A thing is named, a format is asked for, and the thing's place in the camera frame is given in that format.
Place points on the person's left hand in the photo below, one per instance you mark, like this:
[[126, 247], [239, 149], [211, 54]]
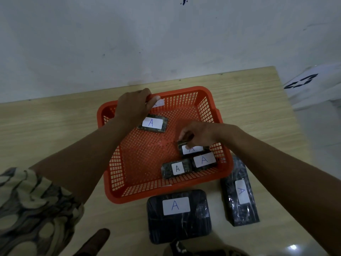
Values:
[[132, 107]]

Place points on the person's right hand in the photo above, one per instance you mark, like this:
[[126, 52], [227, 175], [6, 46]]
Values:
[[203, 133]]

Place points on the person's left thumb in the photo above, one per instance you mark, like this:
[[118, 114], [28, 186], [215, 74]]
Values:
[[154, 101]]

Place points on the person's right fingers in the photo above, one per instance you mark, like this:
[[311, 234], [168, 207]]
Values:
[[185, 134]]

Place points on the small packet white label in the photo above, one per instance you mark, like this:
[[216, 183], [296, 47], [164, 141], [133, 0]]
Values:
[[153, 123], [176, 168], [192, 149], [204, 160]]

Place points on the orange plastic basket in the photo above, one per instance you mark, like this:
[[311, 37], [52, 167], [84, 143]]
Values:
[[143, 157]]

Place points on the person's right forearm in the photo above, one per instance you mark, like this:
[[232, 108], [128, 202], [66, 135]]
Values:
[[279, 181]]

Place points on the person's left forearm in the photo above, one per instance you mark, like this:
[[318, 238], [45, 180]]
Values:
[[88, 154]]

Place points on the wide black wrapped package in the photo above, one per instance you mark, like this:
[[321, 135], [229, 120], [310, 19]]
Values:
[[179, 218]]

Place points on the narrow black wrapped package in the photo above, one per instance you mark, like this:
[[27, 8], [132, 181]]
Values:
[[239, 199]]

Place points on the camouflage trousers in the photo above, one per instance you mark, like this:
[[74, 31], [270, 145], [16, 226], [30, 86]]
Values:
[[186, 251]]

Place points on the white bag with black print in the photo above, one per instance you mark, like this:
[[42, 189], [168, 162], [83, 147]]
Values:
[[311, 87]]

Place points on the brown shoe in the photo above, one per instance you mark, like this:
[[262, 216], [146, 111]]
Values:
[[94, 243]]

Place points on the camouflage shirt sleeve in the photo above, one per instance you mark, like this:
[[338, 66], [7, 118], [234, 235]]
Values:
[[32, 210]]

